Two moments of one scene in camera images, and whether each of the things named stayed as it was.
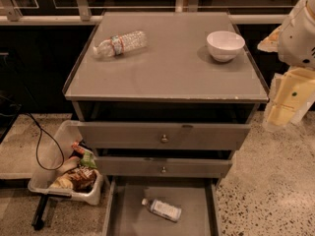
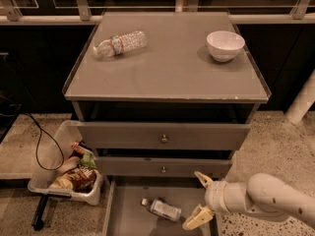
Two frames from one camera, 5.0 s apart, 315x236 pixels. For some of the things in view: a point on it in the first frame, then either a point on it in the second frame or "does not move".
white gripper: [297, 38] -> [215, 194]
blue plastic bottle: [162, 208] does not move
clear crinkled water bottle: [121, 44] does not move
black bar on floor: [37, 219] does not move
